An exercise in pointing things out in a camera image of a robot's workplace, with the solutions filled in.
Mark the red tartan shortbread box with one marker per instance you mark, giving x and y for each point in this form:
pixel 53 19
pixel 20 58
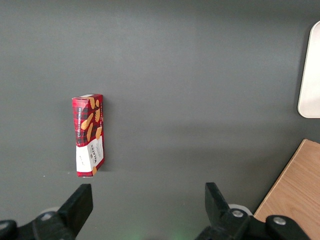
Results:
pixel 87 135

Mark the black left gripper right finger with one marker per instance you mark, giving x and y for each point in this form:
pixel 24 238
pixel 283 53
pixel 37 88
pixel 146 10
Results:
pixel 217 212

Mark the cream rectangular tray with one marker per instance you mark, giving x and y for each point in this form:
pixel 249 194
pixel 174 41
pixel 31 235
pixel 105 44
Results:
pixel 312 75

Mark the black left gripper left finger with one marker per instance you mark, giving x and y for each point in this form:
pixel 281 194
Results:
pixel 77 210

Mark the wooden two-drawer cabinet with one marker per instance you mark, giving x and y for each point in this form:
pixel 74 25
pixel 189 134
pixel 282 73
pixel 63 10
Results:
pixel 295 190

